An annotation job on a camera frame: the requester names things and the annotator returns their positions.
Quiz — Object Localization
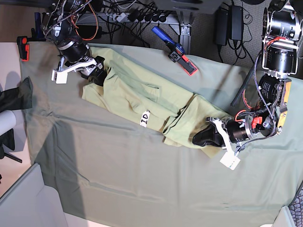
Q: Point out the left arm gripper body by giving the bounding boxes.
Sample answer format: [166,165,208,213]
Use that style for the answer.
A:
[206,114,277,150]

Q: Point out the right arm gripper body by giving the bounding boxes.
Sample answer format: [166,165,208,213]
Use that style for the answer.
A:
[58,42,106,77]

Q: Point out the light green T-shirt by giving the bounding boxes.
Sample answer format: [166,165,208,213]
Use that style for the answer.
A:
[82,47,229,158]

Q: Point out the robot arm at left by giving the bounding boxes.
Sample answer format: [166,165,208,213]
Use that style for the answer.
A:
[192,0,303,152]

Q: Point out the robot arm at right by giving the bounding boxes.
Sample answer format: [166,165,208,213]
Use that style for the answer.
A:
[42,0,107,86]

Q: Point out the white power strip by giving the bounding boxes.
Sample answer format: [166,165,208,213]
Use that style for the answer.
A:
[104,12,176,24]

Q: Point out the dark cloth hanging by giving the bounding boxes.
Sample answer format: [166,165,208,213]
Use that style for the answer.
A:
[0,77,33,112]

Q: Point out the blue orange bar clamp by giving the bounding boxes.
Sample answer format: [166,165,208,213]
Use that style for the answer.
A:
[152,26,198,76]

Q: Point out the grey-green table cloth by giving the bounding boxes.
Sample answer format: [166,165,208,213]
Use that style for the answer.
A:
[20,42,303,227]

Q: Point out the white cylinder roll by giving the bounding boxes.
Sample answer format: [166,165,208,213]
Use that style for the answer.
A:
[0,110,17,136]

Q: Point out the patterned chair corner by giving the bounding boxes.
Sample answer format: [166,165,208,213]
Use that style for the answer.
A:
[288,183,303,227]

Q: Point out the black power brick pair left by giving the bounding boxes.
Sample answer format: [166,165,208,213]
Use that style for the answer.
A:
[214,8,228,46]

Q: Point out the black power brick pair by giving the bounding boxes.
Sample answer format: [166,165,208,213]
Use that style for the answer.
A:
[214,8,228,46]
[229,5,244,41]

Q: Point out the black power brick pair right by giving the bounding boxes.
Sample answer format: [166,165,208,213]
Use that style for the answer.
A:
[229,5,244,41]

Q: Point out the grey white bin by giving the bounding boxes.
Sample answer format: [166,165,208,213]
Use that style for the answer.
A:
[0,164,68,227]

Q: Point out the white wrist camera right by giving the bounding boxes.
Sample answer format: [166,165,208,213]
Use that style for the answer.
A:
[51,70,68,84]

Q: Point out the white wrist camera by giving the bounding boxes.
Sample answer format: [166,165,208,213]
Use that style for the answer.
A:
[220,152,241,170]
[51,70,68,84]

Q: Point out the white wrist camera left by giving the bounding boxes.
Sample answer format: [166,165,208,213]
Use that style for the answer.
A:
[220,152,241,170]

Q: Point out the aluminium frame post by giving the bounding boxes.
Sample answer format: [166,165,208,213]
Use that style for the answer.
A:
[177,11,195,54]

